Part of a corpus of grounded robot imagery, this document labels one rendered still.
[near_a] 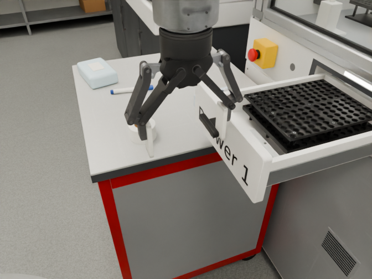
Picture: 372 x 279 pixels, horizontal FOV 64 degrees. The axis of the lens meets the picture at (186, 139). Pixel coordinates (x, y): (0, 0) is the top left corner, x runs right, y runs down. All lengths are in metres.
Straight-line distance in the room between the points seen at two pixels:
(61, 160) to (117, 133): 1.20
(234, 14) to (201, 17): 1.06
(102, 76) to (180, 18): 0.67
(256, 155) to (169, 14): 0.26
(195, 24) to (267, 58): 0.59
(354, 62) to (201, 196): 0.53
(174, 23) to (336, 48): 0.49
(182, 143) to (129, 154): 0.14
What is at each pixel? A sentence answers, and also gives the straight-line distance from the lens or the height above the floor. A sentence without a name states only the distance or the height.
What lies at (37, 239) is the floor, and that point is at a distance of 1.64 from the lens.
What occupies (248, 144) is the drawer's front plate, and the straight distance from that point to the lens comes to 0.52.
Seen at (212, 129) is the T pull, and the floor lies 0.91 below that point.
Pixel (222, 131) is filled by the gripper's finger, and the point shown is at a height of 0.92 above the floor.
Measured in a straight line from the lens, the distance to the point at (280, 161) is 0.55.
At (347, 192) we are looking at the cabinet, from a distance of 0.88.
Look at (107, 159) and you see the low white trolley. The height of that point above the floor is 0.76.
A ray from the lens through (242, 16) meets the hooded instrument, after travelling 1.49.
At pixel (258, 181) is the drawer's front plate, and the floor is 0.88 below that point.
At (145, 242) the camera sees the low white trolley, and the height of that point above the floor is 0.42.
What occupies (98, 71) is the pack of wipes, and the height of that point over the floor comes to 0.80.
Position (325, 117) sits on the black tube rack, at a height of 0.90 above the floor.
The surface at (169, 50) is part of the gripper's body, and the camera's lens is 0.42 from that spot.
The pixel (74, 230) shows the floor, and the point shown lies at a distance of 1.61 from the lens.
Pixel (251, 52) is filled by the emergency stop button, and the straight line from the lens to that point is 0.97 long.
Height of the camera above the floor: 1.24
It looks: 38 degrees down
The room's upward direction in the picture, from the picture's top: straight up
